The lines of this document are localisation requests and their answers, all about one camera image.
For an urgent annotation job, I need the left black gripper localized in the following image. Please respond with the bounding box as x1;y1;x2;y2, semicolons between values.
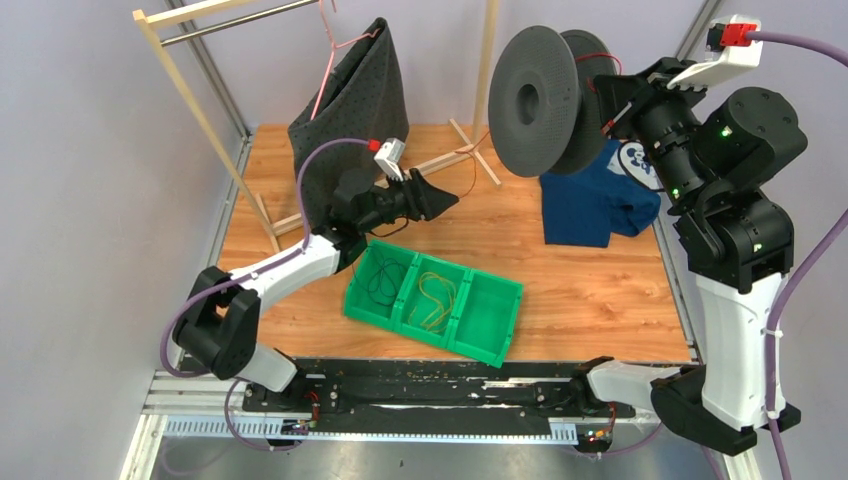
358;167;458;235

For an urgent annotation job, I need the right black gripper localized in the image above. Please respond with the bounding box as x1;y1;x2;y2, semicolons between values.
594;54;713;209

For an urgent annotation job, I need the grey plastic cable spool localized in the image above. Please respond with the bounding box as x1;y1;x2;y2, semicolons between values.
488;25;616;178

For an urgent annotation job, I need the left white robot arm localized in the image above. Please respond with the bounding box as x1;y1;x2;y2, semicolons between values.
170;169;459;412

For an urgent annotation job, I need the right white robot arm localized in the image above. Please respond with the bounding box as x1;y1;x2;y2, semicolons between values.
570;57;808;456

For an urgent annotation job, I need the blue printed t-shirt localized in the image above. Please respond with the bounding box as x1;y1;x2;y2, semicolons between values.
539;140;661;248

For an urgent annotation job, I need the dark grey dotted garment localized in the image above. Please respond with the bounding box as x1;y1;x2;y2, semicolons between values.
288;17;409;226

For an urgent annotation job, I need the green three-compartment bin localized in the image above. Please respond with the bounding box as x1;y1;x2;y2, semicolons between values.
343;241;524;368

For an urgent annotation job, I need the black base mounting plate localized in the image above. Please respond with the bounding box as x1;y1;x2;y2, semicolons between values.
237;357;636;437

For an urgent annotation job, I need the wooden clothes rack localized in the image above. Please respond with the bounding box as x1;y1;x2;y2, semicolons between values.
133;1;502;253

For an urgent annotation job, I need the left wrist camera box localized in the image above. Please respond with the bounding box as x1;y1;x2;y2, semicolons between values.
374;138;406;182

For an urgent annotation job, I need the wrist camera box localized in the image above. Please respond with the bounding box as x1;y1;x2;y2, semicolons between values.
374;138;406;182
666;14;762;92

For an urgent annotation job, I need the black thin cable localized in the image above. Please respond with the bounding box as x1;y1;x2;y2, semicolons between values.
351;256;408;307

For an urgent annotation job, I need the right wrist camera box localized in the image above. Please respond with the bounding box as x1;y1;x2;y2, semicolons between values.
666;14;762;92

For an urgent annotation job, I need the yellow thin cable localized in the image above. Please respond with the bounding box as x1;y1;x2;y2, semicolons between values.
407;271;460;334

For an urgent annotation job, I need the pink wire hanger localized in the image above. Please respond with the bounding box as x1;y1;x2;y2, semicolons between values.
309;0;380;121

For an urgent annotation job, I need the aluminium frame rail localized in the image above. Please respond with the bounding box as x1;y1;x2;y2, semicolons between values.
119;370;757;480

